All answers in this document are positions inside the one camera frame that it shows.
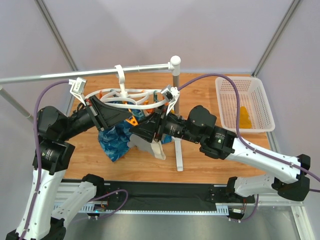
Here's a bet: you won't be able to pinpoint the white round clip hanger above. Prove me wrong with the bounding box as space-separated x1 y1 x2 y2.
86 64 169 114

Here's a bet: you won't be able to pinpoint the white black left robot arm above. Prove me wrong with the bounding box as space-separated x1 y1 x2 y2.
6 96 131 240

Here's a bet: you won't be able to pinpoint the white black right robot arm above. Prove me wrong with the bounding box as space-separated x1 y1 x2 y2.
130 105 311 202

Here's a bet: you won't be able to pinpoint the grey cloth garment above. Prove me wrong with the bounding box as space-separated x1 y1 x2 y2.
127 134 166 160

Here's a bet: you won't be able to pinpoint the blue patterned shorts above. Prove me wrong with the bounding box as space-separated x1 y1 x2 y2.
97 119 172 162

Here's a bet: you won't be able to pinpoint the white drying rack stand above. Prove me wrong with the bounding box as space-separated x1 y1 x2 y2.
0 55 185 172

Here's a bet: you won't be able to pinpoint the white perforated plastic basket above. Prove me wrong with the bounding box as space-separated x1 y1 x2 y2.
215 76 275 133

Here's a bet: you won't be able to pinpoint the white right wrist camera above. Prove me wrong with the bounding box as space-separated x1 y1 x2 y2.
160 85 180 115

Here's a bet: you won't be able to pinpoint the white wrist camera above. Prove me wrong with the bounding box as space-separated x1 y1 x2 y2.
68 77 87 104
160 85 180 115

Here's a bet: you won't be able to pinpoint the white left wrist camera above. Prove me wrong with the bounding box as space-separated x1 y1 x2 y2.
68 77 87 104

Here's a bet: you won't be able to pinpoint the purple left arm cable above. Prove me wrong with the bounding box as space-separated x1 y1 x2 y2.
18 79 73 240

